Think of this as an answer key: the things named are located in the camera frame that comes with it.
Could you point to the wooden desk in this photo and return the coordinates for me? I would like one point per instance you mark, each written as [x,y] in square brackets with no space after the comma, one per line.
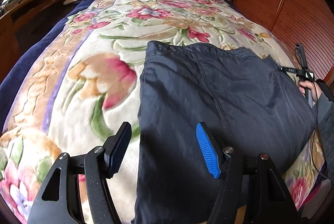
[15,20]

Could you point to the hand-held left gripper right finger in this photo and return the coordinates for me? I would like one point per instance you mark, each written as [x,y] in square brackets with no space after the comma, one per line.
[207,150]

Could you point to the dark navy jacket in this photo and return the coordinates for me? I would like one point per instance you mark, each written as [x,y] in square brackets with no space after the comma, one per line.
[208,88]

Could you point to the floral blanket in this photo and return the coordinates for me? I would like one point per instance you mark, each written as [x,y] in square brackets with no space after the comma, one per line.
[104,38]

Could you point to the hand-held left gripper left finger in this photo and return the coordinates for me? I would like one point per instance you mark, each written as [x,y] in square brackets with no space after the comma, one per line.
[117,150]

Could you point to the person's right forearm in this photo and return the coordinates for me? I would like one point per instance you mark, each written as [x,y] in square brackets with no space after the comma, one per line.
[327,119]

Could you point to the person's right hand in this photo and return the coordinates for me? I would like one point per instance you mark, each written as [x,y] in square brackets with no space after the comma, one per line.
[311,88]

